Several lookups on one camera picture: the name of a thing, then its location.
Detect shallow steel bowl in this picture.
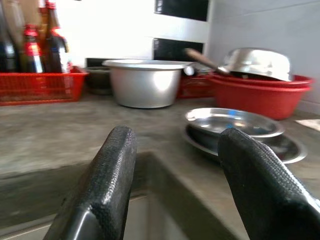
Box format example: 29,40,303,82
184,107,286,151

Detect red plastic basin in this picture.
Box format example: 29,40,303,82
208,73,315,121

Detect large red plastic basket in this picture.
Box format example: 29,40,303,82
0,65,89,107

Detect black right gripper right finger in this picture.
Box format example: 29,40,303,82
218,127,320,240

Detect wide steel plate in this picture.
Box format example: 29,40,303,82
183,124,308,165

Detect red label sauce bottle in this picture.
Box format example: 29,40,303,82
22,24,45,74

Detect brown bottle with red cap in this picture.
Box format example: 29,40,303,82
42,1,71,74

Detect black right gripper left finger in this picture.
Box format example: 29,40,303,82
43,125,138,240

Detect dark sauce bottle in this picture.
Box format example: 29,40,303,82
0,0,21,74

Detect upturned large steel bowl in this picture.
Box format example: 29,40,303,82
217,47,294,82

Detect small red plastic basket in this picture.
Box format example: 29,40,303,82
176,74,216,100

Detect large aluminium pot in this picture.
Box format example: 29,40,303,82
101,59,196,109

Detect utensil with brown wooden handle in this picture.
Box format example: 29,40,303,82
184,47,231,76

